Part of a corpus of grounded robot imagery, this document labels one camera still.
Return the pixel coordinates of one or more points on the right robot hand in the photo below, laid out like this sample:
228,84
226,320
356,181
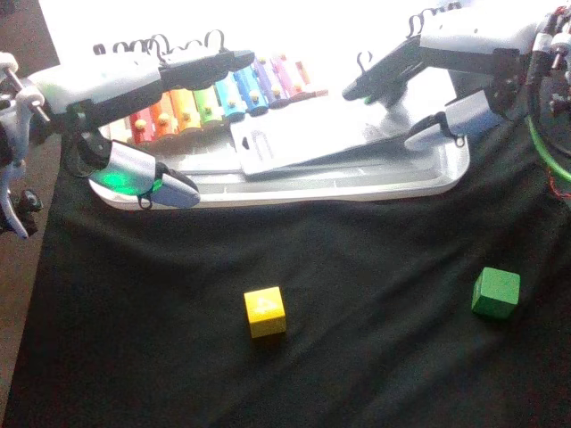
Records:
477,35

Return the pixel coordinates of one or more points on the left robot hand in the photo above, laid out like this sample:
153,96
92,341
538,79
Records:
102,80

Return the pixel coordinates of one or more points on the rainbow toy xylophone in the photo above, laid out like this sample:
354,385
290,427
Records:
205,104

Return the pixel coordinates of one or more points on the white paper package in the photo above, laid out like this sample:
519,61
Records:
303,142

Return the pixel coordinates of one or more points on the white plastic lid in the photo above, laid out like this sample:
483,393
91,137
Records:
357,187

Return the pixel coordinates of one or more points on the green wooden block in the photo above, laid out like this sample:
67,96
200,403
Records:
497,294

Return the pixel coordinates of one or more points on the yellow wooden block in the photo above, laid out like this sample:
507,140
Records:
265,312

